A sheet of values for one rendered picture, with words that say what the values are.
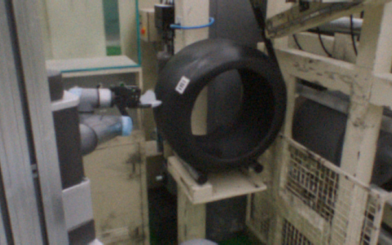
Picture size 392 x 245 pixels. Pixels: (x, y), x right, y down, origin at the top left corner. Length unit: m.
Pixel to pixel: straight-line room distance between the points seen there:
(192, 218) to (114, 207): 0.47
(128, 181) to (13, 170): 1.78
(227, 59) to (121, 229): 1.33
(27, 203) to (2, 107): 0.14
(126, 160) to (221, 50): 0.97
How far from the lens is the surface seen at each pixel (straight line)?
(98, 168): 2.22
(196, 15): 1.87
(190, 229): 2.28
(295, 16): 1.77
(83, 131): 1.14
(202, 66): 1.52
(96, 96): 1.50
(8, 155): 0.54
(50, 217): 0.60
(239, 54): 1.57
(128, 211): 2.40
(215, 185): 1.84
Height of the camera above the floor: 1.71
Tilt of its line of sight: 20 degrees down
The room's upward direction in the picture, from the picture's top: straight up
